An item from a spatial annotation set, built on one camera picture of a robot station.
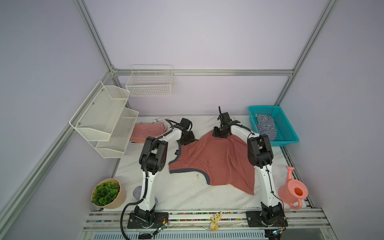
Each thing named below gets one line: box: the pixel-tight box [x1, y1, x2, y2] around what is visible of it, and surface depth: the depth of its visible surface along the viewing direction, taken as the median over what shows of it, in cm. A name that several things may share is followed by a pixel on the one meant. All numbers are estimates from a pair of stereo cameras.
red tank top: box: [169, 131, 255, 195], surface depth 95 cm
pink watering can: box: [278, 166, 308, 210], surface depth 75 cm
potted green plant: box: [91, 178, 127, 209], surface depth 73 cm
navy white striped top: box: [255, 113, 277, 142], surface depth 113 cm
